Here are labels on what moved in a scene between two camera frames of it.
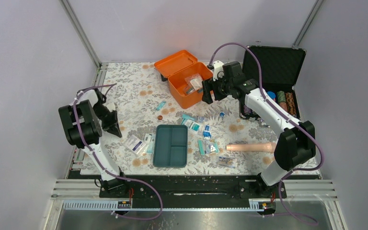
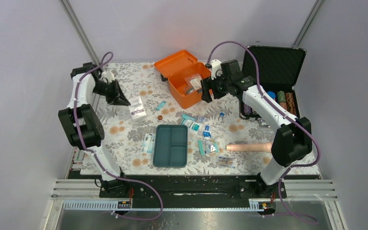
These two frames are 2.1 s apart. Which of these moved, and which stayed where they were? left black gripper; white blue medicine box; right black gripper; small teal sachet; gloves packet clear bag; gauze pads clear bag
Moved: white blue medicine box; left black gripper
Stayed: right black gripper; small teal sachet; gloves packet clear bag; gauze pads clear bag
